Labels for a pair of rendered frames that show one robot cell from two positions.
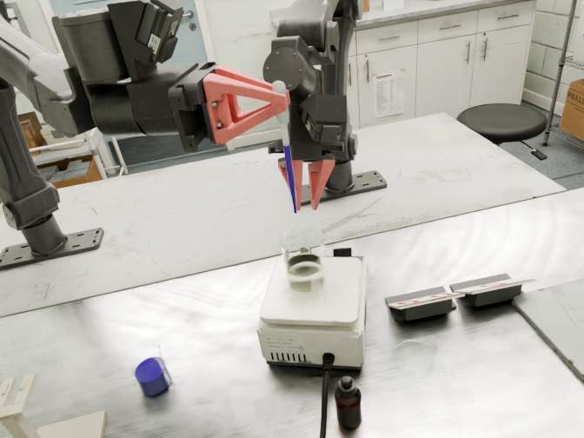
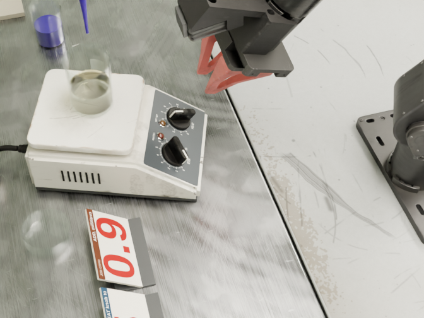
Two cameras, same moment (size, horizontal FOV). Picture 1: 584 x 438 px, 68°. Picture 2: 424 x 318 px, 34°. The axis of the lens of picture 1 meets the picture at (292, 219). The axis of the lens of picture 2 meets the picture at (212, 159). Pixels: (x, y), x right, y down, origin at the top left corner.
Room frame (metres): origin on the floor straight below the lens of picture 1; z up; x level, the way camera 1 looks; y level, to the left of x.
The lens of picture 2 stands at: (0.44, -0.57, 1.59)
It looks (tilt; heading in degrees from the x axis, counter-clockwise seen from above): 52 degrees down; 76
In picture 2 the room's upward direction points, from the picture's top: 4 degrees clockwise
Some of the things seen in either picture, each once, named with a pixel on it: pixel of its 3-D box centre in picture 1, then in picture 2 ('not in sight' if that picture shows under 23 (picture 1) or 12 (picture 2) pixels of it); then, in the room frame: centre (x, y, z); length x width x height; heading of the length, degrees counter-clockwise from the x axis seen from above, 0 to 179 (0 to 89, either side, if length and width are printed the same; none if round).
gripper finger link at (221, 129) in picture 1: (244, 100); not in sight; (0.44, 0.03, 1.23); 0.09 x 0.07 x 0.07; 75
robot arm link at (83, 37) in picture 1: (95, 69); not in sight; (0.49, 0.19, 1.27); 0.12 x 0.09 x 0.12; 51
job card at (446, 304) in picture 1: (422, 296); (120, 247); (0.44, -0.16, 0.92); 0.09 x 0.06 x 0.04; 94
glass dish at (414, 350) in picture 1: (414, 350); (47, 233); (0.36, -0.13, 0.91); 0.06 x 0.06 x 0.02
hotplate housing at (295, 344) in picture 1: (318, 298); (112, 135); (0.44, -0.02, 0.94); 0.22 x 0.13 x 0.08; 165
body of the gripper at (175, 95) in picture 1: (178, 106); not in sight; (0.46, 0.10, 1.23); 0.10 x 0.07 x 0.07; 165
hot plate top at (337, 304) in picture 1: (313, 288); (88, 110); (0.42, -0.01, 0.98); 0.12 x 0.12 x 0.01; 75
